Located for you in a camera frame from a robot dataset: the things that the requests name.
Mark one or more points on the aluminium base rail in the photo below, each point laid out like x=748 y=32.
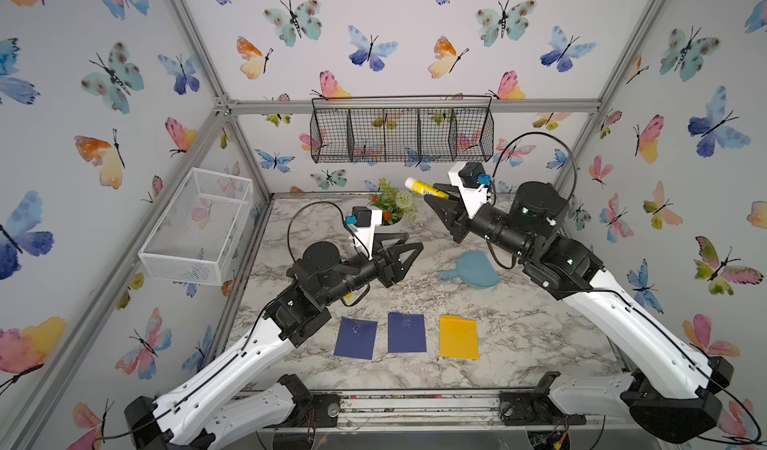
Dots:
x=419 y=408

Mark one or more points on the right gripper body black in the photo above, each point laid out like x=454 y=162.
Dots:
x=492 y=229

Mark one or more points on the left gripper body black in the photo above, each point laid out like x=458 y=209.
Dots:
x=382 y=271

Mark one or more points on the white mesh wall basket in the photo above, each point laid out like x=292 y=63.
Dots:
x=196 y=236

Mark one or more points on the potted flower plant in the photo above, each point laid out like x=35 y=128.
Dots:
x=396 y=205

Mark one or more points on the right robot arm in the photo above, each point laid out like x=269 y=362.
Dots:
x=672 y=391

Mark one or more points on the left navy envelope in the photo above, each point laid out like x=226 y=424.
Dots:
x=356 y=339

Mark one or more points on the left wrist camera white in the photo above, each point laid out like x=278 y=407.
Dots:
x=363 y=222

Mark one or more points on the yellow glue stick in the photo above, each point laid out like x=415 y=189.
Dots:
x=424 y=189

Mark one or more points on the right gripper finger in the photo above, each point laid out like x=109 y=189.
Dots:
x=450 y=212
x=452 y=192

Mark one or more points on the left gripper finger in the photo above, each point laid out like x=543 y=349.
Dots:
x=403 y=256
x=384 y=240

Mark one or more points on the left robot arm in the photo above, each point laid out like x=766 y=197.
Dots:
x=319 y=278

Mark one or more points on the black wire wall basket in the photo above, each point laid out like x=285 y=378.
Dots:
x=408 y=130

